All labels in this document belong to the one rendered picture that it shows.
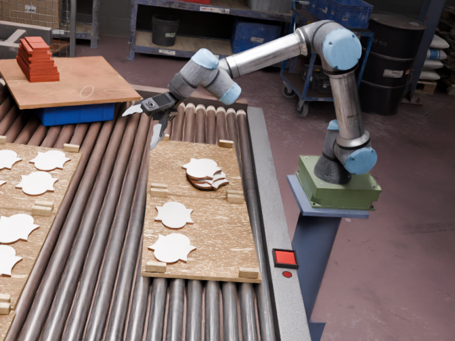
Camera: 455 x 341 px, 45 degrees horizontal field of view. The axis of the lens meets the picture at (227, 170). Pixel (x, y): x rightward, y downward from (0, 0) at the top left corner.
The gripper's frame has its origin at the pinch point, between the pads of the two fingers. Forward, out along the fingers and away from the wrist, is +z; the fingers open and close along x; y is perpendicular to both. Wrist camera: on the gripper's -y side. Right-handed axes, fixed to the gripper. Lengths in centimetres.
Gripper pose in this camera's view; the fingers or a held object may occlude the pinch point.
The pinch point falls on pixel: (135, 133)
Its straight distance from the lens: 179.8
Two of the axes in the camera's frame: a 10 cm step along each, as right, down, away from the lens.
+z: -6.8, 6.6, 3.1
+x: -6.4, -7.4, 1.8
